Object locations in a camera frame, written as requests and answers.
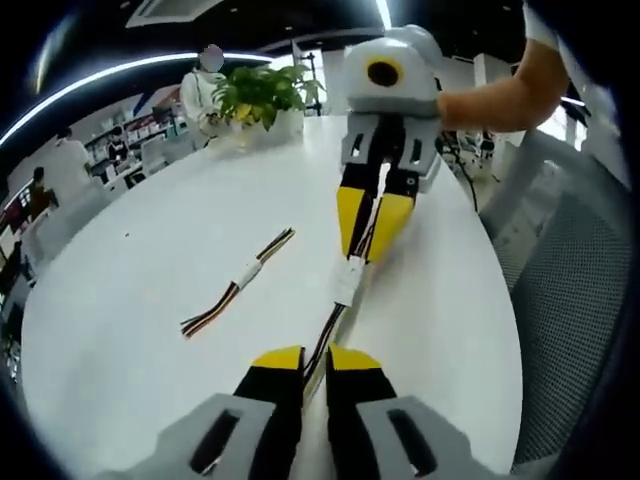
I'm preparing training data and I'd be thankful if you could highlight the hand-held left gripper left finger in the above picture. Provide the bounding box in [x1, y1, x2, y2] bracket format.
[149, 343, 306, 480]

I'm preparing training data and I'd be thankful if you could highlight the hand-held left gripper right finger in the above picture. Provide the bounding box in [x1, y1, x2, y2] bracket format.
[326, 343, 495, 480]

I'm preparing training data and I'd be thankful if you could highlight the white JST socket wire lead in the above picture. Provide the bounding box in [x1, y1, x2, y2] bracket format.
[180, 269, 257, 340]
[299, 263, 363, 396]

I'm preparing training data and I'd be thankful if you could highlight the black tripod stand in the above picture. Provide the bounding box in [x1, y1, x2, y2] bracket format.
[293, 49, 327, 115]

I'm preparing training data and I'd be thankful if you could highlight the white plant pot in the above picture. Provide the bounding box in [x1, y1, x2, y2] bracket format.
[233, 108, 307, 152]

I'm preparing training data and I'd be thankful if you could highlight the green potted plant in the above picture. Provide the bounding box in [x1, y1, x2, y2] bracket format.
[211, 63, 327, 132]

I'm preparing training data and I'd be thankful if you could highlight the grey mesh office chair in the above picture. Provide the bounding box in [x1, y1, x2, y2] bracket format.
[478, 128, 637, 472]

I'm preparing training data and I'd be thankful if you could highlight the ceiling air conditioner unit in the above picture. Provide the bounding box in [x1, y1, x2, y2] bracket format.
[124, 0, 222, 29]

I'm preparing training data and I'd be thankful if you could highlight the long ceiling light strip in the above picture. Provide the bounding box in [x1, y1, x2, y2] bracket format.
[0, 49, 275, 147]

